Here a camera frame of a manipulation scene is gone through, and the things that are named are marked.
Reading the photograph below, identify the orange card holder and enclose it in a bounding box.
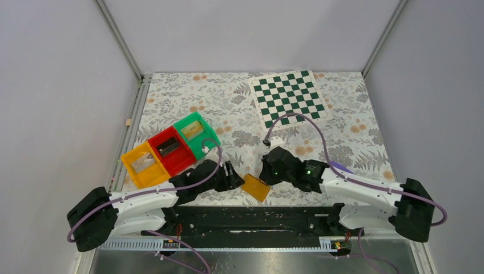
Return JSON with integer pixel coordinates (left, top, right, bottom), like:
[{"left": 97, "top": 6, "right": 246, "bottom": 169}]
[{"left": 240, "top": 174, "right": 271, "bottom": 202}]

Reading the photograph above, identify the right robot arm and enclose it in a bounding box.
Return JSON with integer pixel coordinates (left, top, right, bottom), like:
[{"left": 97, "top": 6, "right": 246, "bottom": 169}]
[{"left": 259, "top": 147, "right": 435, "bottom": 243}]

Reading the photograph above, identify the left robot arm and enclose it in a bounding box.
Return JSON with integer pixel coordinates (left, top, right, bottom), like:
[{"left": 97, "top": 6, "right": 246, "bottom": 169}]
[{"left": 67, "top": 160, "right": 244, "bottom": 252}]

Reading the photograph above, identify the gold card in green bin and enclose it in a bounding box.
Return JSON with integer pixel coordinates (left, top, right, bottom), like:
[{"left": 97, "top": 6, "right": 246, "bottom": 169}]
[{"left": 181, "top": 120, "right": 204, "bottom": 140}]

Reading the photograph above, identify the black card in red bin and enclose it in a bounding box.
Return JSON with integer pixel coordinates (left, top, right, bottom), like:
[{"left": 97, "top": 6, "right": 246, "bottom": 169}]
[{"left": 156, "top": 137, "right": 180, "bottom": 157}]

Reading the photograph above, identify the silver card in yellow bin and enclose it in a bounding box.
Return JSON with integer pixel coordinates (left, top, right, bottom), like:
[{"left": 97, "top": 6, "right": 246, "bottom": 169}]
[{"left": 131, "top": 152, "right": 155, "bottom": 174}]

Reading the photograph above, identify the green plastic bin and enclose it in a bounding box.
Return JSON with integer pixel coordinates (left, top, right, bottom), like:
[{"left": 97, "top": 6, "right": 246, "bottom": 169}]
[{"left": 174, "top": 112, "right": 220, "bottom": 160}]

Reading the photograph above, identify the red plastic bin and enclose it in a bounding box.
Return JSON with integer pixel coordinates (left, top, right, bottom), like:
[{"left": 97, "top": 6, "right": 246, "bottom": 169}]
[{"left": 148, "top": 126, "right": 196, "bottom": 176}]

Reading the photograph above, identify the purple cylinder tool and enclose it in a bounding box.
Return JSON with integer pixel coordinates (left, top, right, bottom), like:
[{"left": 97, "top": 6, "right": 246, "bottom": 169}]
[{"left": 329, "top": 160, "right": 353, "bottom": 174}]

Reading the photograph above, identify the yellow plastic bin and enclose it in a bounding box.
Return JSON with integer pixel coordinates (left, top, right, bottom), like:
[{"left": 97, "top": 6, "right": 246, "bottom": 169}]
[{"left": 120, "top": 142, "right": 171, "bottom": 189}]

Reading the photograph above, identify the green white chessboard mat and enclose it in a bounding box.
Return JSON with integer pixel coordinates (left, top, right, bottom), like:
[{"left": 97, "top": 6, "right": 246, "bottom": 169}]
[{"left": 248, "top": 70, "right": 333, "bottom": 131}]

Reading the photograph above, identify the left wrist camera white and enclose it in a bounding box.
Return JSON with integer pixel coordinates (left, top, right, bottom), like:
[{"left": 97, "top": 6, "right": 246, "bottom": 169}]
[{"left": 202, "top": 147, "right": 220, "bottom": 163}]

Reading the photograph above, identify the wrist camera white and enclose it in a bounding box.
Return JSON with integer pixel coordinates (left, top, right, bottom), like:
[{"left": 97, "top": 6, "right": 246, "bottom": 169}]
[
  {"left": 263, "top": 136, "right": 285, "bottom": 150},
  {"left": 202, "top": 147, "right": 220, "bottom": 163}
]

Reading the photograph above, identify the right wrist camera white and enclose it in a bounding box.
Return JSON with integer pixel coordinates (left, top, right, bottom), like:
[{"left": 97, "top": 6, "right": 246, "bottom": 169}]
[{"left": 263, "top": 136, "right": 285, "bottom": 150}]

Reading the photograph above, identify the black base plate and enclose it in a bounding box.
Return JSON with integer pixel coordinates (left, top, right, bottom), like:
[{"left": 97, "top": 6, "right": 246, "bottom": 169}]
[{"left": 156, "top": 206, "right": 359, "bottom": 248}]

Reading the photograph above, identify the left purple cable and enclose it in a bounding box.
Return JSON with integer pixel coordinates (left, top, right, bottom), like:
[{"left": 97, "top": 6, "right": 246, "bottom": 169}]
[{"left": 67, "top": 138, "right": 224, "bottom": 274}]

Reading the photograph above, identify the aluminium rail front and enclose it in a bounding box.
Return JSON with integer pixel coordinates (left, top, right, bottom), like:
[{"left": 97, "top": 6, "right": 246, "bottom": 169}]
[{"left": 98, "top": 231, "right": 357, "bottom": 256}]

